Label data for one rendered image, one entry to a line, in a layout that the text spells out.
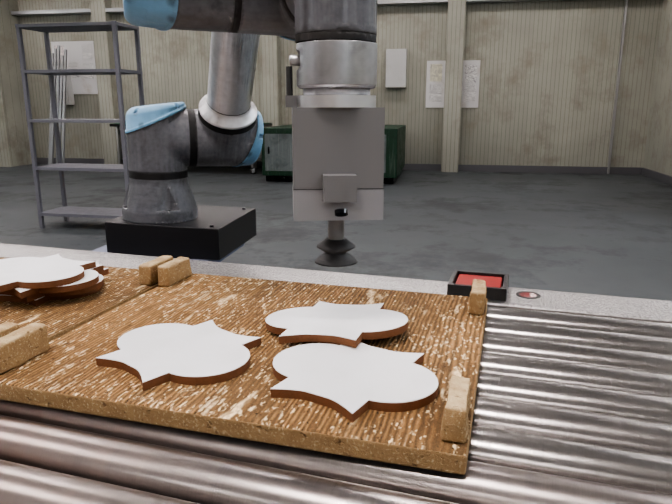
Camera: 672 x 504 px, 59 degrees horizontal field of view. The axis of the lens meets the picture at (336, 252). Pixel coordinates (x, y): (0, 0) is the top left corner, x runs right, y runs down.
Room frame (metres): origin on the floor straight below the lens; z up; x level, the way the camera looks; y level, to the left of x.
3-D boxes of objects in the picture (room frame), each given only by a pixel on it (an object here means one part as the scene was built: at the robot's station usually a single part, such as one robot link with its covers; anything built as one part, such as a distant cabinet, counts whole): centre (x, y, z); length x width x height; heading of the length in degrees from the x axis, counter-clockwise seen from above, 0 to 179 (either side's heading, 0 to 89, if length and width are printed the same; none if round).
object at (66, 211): (5.83, 2.37, 0.94); 0.99 x 0.41 x 1.88; 78
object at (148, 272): (0.77, 0.24, 0.95); 0.06 x 0.02 x 0.03; 163
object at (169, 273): (0.76, 0.21, 0.95); 0.06 x 0.02 x 0.03; 164
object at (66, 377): (0.58, 0.06, 0.93); 0.41 x 0.35 x 0.02; 74
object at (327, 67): (0.58, 0.00, 1.19); 0.08 x 0.08 x 0.05
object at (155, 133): (1.23, 0.35, 1.10); 0.13 x 0.12 x 0.14; 109
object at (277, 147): (10.17, -0.04, 0.42); 2.12 x 1.93 x 0.83; 80
